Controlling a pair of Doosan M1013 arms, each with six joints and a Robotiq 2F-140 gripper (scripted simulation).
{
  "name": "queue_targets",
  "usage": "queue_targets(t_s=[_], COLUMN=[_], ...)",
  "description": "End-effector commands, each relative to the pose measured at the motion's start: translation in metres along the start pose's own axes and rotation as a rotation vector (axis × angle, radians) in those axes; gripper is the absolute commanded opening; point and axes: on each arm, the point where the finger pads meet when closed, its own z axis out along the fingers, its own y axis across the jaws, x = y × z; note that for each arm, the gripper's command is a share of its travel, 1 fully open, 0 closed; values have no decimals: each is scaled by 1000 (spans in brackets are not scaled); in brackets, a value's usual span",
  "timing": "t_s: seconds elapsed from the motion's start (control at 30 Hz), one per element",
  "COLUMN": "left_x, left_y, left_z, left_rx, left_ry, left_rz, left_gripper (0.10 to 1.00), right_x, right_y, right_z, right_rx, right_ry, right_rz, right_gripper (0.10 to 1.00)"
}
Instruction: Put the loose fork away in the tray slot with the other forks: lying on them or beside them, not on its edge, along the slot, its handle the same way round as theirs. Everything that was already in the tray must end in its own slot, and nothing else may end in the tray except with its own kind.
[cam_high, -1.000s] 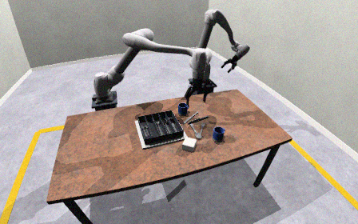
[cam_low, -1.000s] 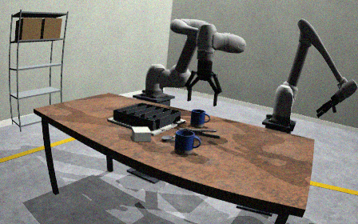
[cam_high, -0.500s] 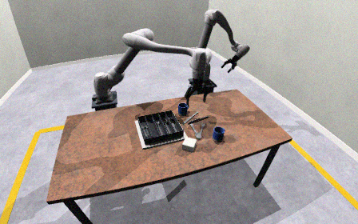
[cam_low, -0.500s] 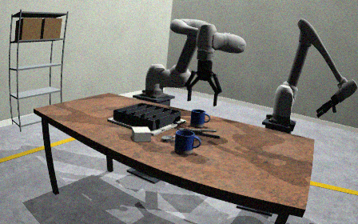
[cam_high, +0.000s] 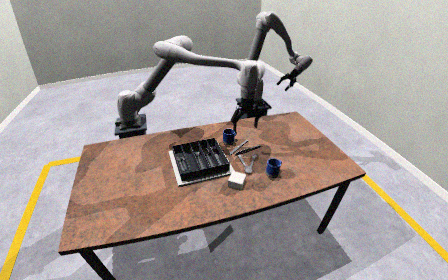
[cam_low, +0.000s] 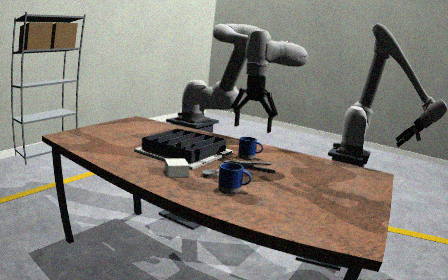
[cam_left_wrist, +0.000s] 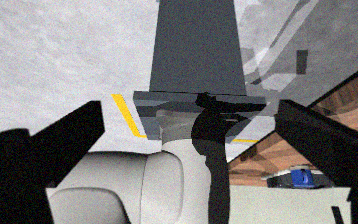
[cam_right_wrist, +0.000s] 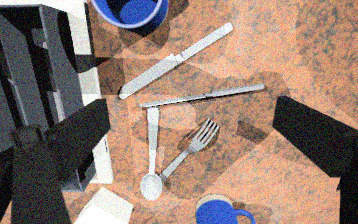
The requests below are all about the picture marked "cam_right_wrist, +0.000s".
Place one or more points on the silver spoon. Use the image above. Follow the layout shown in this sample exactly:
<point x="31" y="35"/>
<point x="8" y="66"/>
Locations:
<point x="151" y="185"/>

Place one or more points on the black cutlery tray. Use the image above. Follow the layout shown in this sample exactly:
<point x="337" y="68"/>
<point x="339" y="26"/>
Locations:
<point x="22" y="37"/>

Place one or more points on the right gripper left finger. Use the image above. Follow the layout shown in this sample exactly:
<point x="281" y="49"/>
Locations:
<point x="39" y="159"/>

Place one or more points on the blue mug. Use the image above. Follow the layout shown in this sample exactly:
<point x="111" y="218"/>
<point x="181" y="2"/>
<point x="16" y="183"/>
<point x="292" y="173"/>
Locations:
<point x="218" y="209"/>
<point x="138" y="16"/>

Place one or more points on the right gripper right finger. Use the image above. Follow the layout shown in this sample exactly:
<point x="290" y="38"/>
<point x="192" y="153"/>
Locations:
<point x="328" y="143"/>

